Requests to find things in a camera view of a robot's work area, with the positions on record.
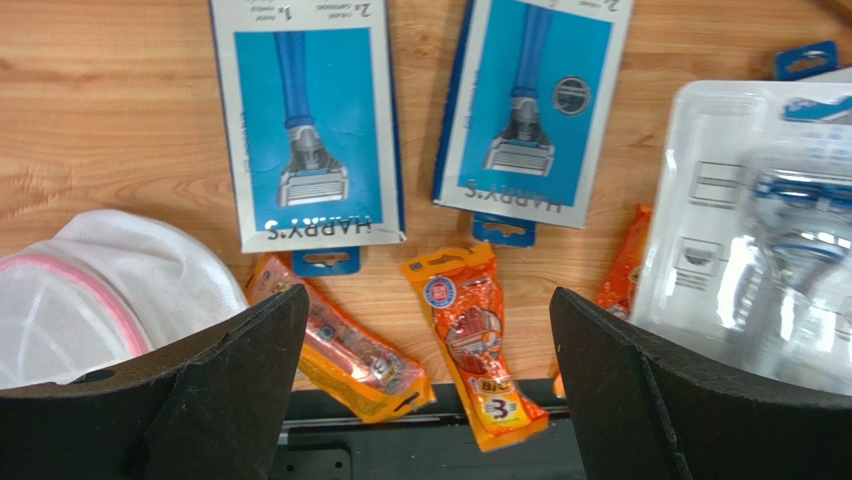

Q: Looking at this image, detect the blue Harry's razor box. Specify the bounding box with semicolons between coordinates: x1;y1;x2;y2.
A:
210;0;406;278
433;0;633;248
773;40;851;83

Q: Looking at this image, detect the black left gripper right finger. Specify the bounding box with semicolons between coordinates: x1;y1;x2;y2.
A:
550;288;851;479

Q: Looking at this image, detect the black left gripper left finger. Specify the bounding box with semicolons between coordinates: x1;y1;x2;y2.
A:
1;286;309;479

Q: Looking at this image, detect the orange Bic razor bag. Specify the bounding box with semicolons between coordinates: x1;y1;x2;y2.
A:
400;243;549;452
551;203;655;399
245;253;437;424

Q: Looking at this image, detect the clear blister razor pack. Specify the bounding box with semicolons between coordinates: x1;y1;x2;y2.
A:
630;80;851;395

